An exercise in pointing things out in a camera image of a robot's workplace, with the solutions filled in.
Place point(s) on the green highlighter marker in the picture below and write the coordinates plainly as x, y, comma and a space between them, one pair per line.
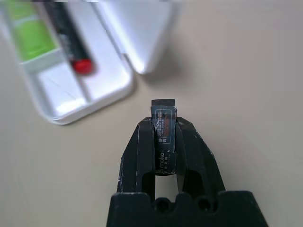
33, 40

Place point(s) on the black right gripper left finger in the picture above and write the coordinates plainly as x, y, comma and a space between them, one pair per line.
135, 160

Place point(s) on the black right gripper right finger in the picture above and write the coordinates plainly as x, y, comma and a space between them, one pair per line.
198, 160

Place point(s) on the small black eraser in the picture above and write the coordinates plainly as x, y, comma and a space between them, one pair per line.
164, 132

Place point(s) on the white plastic pencil case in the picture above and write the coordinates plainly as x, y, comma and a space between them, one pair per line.
106, 71

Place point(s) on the black marker with red cap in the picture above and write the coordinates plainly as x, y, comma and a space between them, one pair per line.
68, 40

